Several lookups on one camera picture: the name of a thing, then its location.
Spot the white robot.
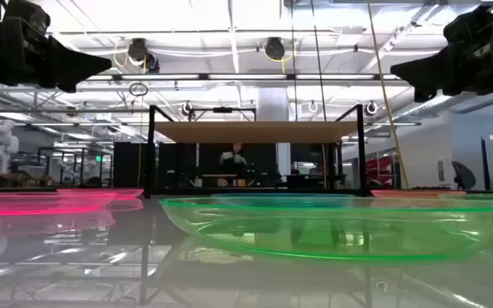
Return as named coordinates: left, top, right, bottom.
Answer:
left=0, top=119, right=20, bottom=176

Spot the pink translucent plastic plate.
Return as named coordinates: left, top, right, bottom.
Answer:
left=0, top=191, right=118, bottom=217
left=56, top=187, right=145, bottom=201

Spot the person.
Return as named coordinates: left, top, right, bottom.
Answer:
left=219, top=143, right=250, bottom=176

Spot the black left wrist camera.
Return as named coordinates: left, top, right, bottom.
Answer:
left=0, top=0, right=51, bottom=38

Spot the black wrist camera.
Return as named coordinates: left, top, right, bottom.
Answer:
left=0, top=0, right=51, bottom=38
left=443, top=3, right=493, bottom=46

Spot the black office chair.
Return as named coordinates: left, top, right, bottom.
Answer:
left=450, top=160, right=478, bottom=191

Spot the wooden shelf with black legs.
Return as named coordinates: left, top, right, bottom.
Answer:
left=143, top=104, right=370, bottom=198

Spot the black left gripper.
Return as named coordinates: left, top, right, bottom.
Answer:
left=0, top=16, right=113, bottom=93

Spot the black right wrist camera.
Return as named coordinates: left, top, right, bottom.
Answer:
left=443, top=3, right=493, bottom=46

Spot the red storage rack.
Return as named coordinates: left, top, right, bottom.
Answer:
left=365, top=156, right=395, bottom=189

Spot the long yellow cable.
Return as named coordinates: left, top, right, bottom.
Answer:
left=365, top=0, right=411, bottom=190

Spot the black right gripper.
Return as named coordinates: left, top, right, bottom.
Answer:
left=389, top=16, right=493, bottom=103

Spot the green translucent plastic plate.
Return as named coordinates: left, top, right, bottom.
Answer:
left=158, top=195, right=493, bottom=263

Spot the long black cable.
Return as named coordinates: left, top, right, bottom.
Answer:
left=309, top=0, right=328, bottom=123

